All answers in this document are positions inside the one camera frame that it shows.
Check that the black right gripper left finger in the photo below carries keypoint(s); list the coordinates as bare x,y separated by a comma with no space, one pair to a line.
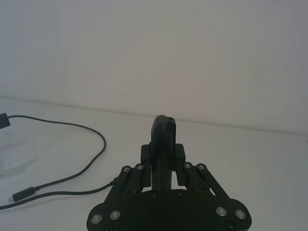
160,149

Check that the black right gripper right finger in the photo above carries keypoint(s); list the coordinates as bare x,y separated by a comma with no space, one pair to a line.
180,156

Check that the black plug block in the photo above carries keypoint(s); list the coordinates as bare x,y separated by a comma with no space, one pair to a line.
3,121

